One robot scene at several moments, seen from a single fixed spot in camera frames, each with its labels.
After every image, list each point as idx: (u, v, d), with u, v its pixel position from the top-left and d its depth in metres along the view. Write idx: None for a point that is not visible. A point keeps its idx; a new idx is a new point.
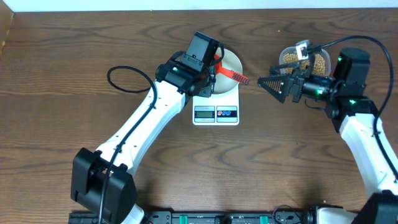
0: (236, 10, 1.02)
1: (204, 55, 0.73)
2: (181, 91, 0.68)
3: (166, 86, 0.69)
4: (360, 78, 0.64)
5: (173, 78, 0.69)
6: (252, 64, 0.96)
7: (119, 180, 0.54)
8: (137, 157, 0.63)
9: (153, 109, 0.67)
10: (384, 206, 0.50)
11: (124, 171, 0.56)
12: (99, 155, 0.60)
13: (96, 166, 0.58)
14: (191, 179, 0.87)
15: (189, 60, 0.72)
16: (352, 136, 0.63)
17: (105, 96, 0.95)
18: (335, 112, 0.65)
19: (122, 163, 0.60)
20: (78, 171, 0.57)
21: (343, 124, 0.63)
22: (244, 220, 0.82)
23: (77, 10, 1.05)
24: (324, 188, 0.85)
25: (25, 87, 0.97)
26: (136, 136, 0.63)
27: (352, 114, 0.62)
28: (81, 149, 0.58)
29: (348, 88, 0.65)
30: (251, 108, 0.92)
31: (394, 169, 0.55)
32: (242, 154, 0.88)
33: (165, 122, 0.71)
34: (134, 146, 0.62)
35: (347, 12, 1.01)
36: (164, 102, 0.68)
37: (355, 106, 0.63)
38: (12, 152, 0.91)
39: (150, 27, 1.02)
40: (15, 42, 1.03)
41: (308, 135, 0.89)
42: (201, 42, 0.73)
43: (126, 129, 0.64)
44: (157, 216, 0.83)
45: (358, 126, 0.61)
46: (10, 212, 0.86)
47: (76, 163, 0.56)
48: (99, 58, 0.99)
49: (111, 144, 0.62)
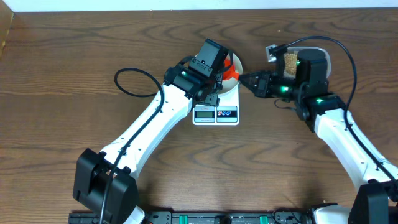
0: (237, 10, 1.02)
1: (214, 60, 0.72)
2: (188, 96, 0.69)
3: (174, 89, 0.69)
4: (321, 76, 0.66)
5: (180, 81, 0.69)
6: (252, 64, 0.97)
7: (121, 182, 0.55)
8: (142, 161, 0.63)
9: (159, 113, 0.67)
10: (372, 196, 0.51)
11: (127, 175, 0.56)
12: (104, 156, 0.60)
13: (99, 167, 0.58)
14: (191, 179, 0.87)
15: (198, 65, 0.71)
16: (327, 134, 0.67)
17: (106, 96, 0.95)
18: (306, 114, 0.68)
19: (125, 165, 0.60)
20: (82, 172, 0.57)
21: (316, 124, 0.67)
22: (244, 220, 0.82)
23: (77, 10, 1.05)
24: (324, 188, 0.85)
25: (25, 87, 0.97)
26: (141, 140, 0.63)
27: (322, 113, 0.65)
28: (86, 150, 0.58)
29: (312, 88, 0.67)
30: (251, 108, 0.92)
31: (373, 157, 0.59)
32: (242, 154, 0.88)
33: (170, 127, 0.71)
34: (138, 149, 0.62)
35: (347, 12, 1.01)
36: (171, 106, 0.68)
37: (322, 104, 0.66)
38: (11, 152, 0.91)
39: (150, 27, 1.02)
40: (15, 42, 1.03)
41: (308, 135, 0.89)
42: (212, 48, 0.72)
43: (131, 132, 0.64)
44: (157, 215, 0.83)
45: (329, 122, 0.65)
46: (9, 212, 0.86)
47: (81, 163, 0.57)
48: (99, 58, 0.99)
49: (115, 146, 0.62)
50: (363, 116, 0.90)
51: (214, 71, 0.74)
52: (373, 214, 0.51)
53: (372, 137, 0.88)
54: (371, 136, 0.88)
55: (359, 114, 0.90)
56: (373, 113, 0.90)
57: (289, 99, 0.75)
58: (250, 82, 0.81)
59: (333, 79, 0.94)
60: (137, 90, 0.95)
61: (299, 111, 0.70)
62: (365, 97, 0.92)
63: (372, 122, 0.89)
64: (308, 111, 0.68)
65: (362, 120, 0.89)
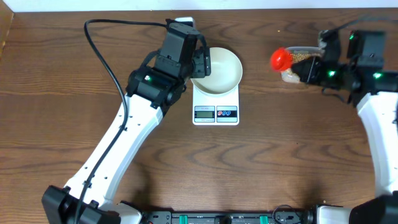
0: (237, 10, 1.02)
1: (181, 53, 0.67)
2: (155, 104, 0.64)
3: (139, 101, 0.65)
4: (376, 50, 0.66)
5: (145, 89, 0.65)
6: (252, 63, 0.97)
7: (89, 219, 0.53)
8: (112, 186, 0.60)
9: (124, 132, 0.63)
10: (391, 207, 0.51)
11: (96, 210, 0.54)
12: (68, 191, 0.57)
13: (68, 201, 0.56)
14: (191, 179, 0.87)
15: (164, 61, 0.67)
16: (369, 116, 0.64)
17: (106, 96, 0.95)
18: (356, 85, 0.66)
19: (92, 199, 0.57)
20: (49, 209, 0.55)
21: (364, 102, 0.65)
22: (244, 220, 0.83)
23: (77, 10, 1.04)
24: (324, 188, 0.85)
25: (25, 87, 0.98)
26: (106, 167, 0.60)
27: (375, 92, 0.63)
28: (48, 187, 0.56)
29: (366, 60, 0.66)
30: (251, 107, 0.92)
31: None
32: (243, 154, 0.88)
33: (143, 138, 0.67)
34: (104, 178, 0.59)
35: (347, 12, 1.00)
36: (136, 121, 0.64)
37: (379, 81, 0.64)
38: (12, 152, 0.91)
39: (150, 27, 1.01)
40: (16, 43, 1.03)
41: (308, 135, 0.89)
42: (175, 40, 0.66)
43: (94, 158, 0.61)
44: (157, 216, 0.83)
45: (380, 107, 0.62)
46: (10, 212, 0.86)
47: (45, 201, 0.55)
48: (99, 59, 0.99)
49: (79, 179, 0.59)
50: None
51: (185, 65, 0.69)
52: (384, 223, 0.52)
53: None
54: None
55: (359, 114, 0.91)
56: None
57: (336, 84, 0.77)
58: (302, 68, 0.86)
59: None
60: None
61: (349, 83, 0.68)
62: None
63: None
64: (360, 81, 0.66)
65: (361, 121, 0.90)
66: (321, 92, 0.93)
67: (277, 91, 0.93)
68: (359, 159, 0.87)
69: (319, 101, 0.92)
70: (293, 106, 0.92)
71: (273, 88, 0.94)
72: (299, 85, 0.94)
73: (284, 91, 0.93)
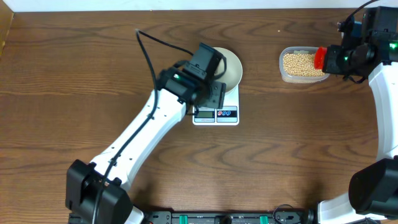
0: (237, 10, 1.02)
1: (209, 64, 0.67)
2: (180, 100, 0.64)
3: (168, 96, 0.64)
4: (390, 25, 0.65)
5: (171, 86, 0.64)
6: (252, 63, 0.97)
7: (111, 195, 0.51)
8: (133, 171, 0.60)
9: (151, 120, 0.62)
10: (392, 172, 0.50)
11: (118, 186, 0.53)
12: (93, 167, 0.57)
13: (90, 177, 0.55)
14: (191, 179, 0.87)
15: (191, 68, 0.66)
16: (378, 86, 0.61)
17: (106, 96, 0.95)
18: (370, 55, 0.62)
19: (115, 177, 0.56)
20: (71, 183, 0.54)
21: (375, 72, 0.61)
22: (244, 220, 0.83)
23: (77, 10, 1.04)
24: (323, 188, 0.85)
25: (25, 87, 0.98)
26: (132, 150, 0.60)
27: (387, 63, 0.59)
28: (74, 161, 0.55)
29: (379, 33, 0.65)
30: (251, 107, 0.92)
31: None
32: (243, 154, 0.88)
33: (165, 132, 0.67)
34: (129, 159, 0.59)
35: (348, 12, 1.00)
36: (163, 112, 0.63)
37: (394, 51, 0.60)
38: (11, 152, 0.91)
39: (150, 27, 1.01)
40: (16, 43, 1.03)
41: (308, 135, 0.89)
42: (207, 50, 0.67)
43: (122, 140, 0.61)
44: (157, 216, 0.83)
45: (392, 77, 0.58)
46: (9, 212, 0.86)
47: (69, 175, 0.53)
48: (99, 58, 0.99)
49: (106, 157, 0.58)
50: (362, 117, 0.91)
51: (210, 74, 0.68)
52: (382, 189, 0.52)
53: (372, 137, 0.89)
54: (370, 136, 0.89)
55: (359, 114, 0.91)
56: (372, 113, 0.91)
57: (350, 69, 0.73)
58: (328, 55, 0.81)
59: (332, 79, 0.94)
60: (137, 90, 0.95)
61: (362, 54, 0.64)
62: (365, 98, 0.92)
63: (371, 122, 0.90)
64: (374, 51, 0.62)
65: (361, 121, 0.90)
66: (321, 92, 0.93)
67: (277, 91, 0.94)
68: (360, 160, 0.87)
69: (319, 101, 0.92)
70: (294, 105, 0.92)
71: (273, 88, 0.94)
72: (299, 86, 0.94)
73: (283, 91, 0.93)
